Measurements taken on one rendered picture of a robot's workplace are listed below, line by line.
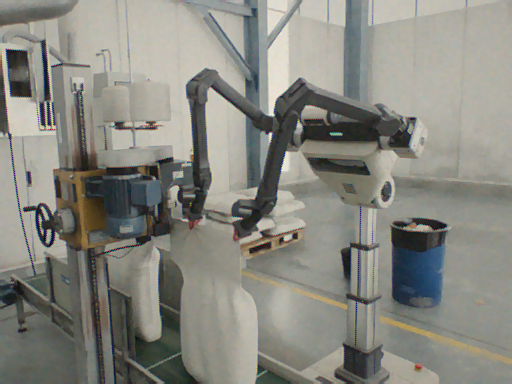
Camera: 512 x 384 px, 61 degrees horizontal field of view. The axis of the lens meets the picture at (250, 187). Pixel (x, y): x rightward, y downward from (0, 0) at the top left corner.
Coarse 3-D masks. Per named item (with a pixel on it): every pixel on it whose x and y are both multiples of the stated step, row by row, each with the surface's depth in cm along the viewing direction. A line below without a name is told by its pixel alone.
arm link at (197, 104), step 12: (192, 96) 173; (204, 96) 166; (192, 108) 170; (204, 108) 171; (192, 120) 173; (204, 120) 173; (192, 132) 175; (204, 132) 175; (204, 144) 177; (204, 156) 179; (204, 168) 179
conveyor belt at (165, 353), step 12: (36, 276) 330; (36, 288) 306; (168, 324) 247; (180, 324) 247; (168, 336) 233; (180, 336) 233; (144, 348) 221; (156, 348) 221; (168, 348) 221; (180, 348) 221; (144, 360) 210; (156, 360) 210; (168, 360) 210; (180, 360) 210; (156, 372) 200; (168, 372) 200; (180, 372) 200; (264, 372) 198
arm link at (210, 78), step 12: (204, 72) 170; (216, 72) 168; (192, 84) 167; (204, 84) 167; (216, 84) 171; (228, 84) 175; (228, 96) 176; (240, 96) 180; (240, 108) 182; (252, 108) 185; (252, 120) 190; (264, 120) 187
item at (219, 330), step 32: (192, 256) 196; (224, 256) 179; (192, 288) 187; (224, 288) 178; (192, 320) 188; (224, 320) 173; (256, 320) 178; (192, 352) 189; (224, 352) 174; (256, 352) 180
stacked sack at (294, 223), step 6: (282, 222) 535; (288, 222) 537; (294, 222) 540; (300, 222) 546; (270, 228) 519; (276, 228) 516; (282, 228) 522; (288, 228) 530; (294, 228) 538; (264, 234) 524; (270, 234) 515; (276, 234) 517
